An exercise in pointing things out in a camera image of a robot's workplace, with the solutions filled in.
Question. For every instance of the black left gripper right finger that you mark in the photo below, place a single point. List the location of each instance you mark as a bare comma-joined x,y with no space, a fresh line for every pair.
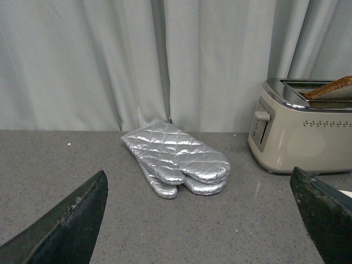
326,213

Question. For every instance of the slice of brown bread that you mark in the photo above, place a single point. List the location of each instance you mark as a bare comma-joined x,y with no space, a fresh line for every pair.
329,87

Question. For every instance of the white round plate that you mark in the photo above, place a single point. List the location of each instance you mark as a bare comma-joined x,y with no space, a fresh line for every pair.
347,193

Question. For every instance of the upper silver quilted oven mitt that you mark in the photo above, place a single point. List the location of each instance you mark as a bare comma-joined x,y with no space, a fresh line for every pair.
172,155

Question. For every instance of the lower silver quilted oven mitt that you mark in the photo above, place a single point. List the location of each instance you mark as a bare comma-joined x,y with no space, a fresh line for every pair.
168,191

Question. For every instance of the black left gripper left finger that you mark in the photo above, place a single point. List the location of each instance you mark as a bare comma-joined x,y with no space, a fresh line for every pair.
65,234

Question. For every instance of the grey pleated curtain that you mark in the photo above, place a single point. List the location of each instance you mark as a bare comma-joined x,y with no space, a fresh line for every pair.
119,65

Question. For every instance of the beige two-slot toaster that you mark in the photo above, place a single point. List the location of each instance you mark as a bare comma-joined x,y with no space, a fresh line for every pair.
290,131

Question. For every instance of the silver quilted oven mitt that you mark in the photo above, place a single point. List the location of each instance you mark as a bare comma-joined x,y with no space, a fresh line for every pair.
172,155
168,191

